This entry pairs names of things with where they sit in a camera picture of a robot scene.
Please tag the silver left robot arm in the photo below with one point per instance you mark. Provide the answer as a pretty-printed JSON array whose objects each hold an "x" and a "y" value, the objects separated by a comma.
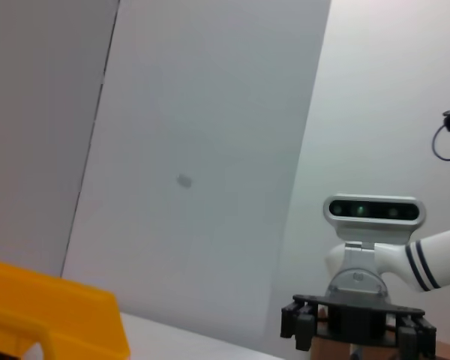
[{"x": 435, "y": 258}]

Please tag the black robot torso plate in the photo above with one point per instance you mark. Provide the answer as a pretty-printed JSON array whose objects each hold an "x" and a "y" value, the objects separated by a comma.
[{"x": 360, "y": 318}]

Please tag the brown cardboard box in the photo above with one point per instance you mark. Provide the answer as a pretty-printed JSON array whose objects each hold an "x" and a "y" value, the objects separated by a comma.
[{"x": 330, "y": 347}]

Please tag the yellow plastic bin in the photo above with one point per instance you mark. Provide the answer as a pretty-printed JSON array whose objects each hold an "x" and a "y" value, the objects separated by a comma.
[{"x": 52, "y": 311}]

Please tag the silver head camera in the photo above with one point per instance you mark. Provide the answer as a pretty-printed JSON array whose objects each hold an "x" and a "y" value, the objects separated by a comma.
[{"x": 375, "y": 213}]

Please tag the grey head camera bracket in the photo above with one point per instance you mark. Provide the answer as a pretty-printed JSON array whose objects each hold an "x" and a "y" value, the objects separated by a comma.
[{"x": 360, "y": 277}]

